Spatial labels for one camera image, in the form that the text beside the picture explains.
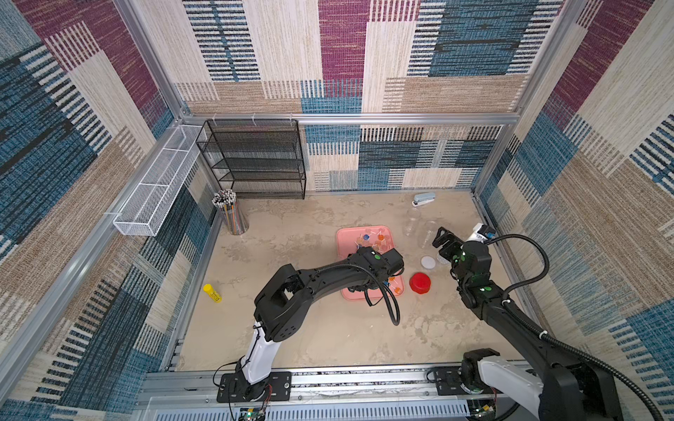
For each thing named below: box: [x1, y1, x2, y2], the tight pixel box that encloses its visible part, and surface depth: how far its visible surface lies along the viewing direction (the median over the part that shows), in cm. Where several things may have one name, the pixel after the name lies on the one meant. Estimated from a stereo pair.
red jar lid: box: [408, 271, 431, 295], surface depth 96 cm
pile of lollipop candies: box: [354, 228, 395, 254], surface depth 107 cm
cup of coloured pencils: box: [211, 188, 250, 236], surface depth 98 cm
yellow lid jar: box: [202, 284, 223, 304], surface depth 86 cm
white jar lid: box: [420, 255, 437, 270], surface depth 98 cm
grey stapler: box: [411, 192, 437, 207], surface depth 117 cm
